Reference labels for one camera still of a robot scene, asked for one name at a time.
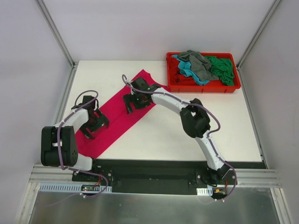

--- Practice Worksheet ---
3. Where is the teal t shirt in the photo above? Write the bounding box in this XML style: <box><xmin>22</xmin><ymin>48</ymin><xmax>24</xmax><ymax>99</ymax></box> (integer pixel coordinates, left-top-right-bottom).
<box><xmin>171</xmin><ymin>54</ymin><xmax>210</xmax><ymax>86</ymax></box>

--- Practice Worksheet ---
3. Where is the right white cable duct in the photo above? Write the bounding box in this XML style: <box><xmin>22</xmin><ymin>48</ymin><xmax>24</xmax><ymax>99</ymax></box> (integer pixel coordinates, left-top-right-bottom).
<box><xmin>196</xmin><ymin>186</ymin><xmax>213</xmax><ymax>196</ymax></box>

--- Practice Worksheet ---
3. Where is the red t shirt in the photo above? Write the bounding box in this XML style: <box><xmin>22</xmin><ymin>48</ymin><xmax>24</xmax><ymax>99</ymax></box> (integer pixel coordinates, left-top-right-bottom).
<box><xmin>166</xmin><ymin>56</ymin><xmax>197</xmax><ymax>86</ymax></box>

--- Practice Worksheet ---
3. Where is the magenta t shirt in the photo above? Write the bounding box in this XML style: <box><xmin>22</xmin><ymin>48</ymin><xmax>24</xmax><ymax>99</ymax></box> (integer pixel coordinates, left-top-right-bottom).
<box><xmin>74</xmin><ymin>69</ymin><xmax>170</xmax><ymax>159</ymax></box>

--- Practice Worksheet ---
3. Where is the grey t shirt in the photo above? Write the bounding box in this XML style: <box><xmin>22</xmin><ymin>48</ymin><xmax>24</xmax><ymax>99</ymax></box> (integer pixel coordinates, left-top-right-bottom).
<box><xmin>178</xmin><ymin>50</ymin><xmax>219</xmax><ymax>82</ymax></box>

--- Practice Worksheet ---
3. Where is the white cable duct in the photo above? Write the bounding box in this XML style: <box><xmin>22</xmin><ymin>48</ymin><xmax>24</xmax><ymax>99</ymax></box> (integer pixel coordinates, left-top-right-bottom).
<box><xmin>196</xmin><ymin>186</ymin><xmax>213</xmax><ymax>196</ymax></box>
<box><xmin>39</xmin><ymin>183</ymin><xmax>112</xmax><ymax>194</ymax></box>

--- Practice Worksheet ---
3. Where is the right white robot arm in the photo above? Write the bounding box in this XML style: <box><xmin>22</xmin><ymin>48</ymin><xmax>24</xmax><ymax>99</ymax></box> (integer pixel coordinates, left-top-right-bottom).
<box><xmin>122</xmin><ymin>75</ymin><xmax>232</xmax><ymax>184</ymax></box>

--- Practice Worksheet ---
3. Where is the right aluminium frame post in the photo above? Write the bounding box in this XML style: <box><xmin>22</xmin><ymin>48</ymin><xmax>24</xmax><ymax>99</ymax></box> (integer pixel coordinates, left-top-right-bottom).
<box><xmin>236</xmin><ymin>0</ymin><xmax>283</xmax><ymax>69</ymax></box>

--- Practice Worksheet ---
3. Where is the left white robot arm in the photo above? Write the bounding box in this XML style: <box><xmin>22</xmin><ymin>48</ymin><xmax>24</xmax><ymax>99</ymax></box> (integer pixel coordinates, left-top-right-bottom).
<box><xmin>41</xmin><ymin>95</ymin><xmax>109</xmax><ymax>182</ymax></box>

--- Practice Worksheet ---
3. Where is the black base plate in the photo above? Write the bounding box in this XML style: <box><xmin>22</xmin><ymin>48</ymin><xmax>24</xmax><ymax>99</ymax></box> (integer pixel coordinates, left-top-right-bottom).
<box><xmin>70</xmin><ymin>160</ymin><xmax>237</xmax><ymax>196</ymax></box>

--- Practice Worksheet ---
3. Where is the left aluminium frame post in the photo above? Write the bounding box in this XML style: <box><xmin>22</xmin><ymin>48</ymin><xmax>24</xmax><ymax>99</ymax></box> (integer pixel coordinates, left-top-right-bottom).
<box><xmin>35</xmin><ymin>0</ymin><xmax>75</xmax><ymax>68</ymax></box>

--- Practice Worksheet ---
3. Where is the green t shirt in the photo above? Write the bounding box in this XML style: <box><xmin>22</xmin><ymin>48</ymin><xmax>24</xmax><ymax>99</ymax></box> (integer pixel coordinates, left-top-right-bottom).
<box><xmin>206</xmin><ymin>56</ymin><xmax>235</xmax><ymax>86</ymax></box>

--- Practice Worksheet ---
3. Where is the left white cable duct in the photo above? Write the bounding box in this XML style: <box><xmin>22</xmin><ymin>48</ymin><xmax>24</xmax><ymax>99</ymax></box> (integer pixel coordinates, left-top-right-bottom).
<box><xmin>39</xmin><ymin>183</ymin><xmax>112</xmax><ymax>194</ymax></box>

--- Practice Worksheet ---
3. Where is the aluminium frame post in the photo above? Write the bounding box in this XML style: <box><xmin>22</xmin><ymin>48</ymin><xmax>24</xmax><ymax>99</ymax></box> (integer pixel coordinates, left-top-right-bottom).
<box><xmin>236</xmin><ymin>0</ymin><xmax>283</xmax><ymax>69</ymax></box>
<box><xmin>35</xmin><ymin>0</ymin><xmax>75</xmax><ymax>68</ymax></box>

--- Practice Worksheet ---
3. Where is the red plastic bin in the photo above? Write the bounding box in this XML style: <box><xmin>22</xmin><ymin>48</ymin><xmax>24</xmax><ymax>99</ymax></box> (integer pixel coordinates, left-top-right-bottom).
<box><xmin>166</xmin><ymin>52</ymin><xmax>241</xmax><ymax>93</ymax></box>

